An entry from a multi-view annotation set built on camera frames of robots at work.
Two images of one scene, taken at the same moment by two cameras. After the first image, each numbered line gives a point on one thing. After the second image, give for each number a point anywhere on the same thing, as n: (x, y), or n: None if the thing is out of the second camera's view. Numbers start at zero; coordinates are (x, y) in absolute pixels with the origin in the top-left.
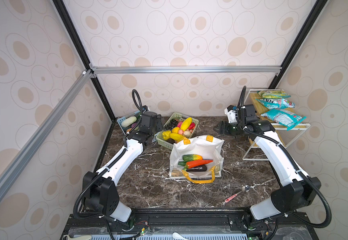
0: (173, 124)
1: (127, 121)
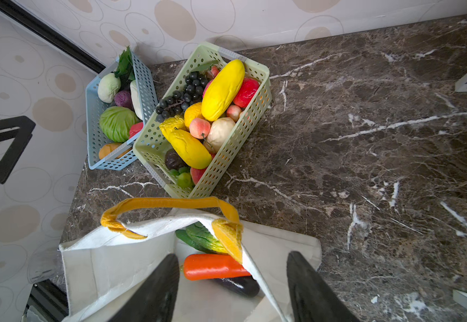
0: (175, 104)
1: (108, 86)
